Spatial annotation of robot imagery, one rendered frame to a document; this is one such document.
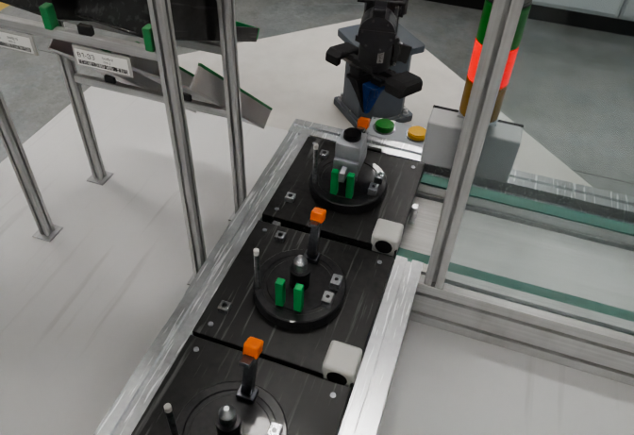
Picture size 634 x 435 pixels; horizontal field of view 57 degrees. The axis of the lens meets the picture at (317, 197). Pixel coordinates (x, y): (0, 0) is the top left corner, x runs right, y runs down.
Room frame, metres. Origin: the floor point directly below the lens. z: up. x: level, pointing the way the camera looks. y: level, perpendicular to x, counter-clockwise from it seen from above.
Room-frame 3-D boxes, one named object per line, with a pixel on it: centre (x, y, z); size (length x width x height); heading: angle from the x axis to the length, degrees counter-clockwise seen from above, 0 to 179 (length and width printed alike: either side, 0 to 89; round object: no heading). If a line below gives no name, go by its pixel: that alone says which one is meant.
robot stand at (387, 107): (1.21, -0.13, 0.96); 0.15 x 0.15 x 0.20; 28
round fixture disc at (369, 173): (0.80, -0.06, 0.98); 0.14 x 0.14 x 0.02
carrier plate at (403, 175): (0.80, -0.06, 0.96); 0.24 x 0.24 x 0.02; 73
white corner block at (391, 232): (0.68, -0.12, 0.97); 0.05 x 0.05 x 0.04; 73
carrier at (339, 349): (0.56, 0.02, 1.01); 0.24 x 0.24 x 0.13; 73
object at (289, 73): (1.19, -0.08, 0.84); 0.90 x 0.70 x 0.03; 28
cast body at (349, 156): (0.79, -0.05, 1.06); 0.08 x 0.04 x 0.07; 163
